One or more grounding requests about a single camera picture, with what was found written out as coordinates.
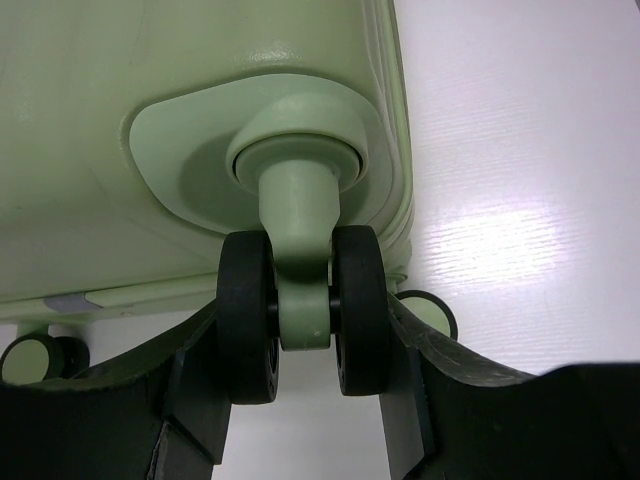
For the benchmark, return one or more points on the green hard-shell suitcase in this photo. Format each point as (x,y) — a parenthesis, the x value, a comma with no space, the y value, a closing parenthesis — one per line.
(159,153)

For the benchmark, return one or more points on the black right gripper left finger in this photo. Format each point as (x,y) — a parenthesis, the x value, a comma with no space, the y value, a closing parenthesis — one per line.
(158,411)

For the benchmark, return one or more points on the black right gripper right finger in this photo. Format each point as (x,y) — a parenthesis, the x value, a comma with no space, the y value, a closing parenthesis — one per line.
(451,413)

